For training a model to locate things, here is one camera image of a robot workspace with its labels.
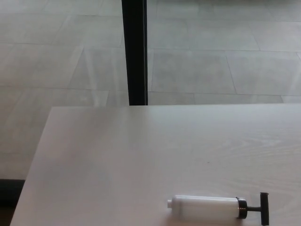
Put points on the black floor skirting strip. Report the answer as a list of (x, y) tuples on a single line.
[(10, 193)]

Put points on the black vertical frame post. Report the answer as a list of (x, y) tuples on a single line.
[(134, 51)]

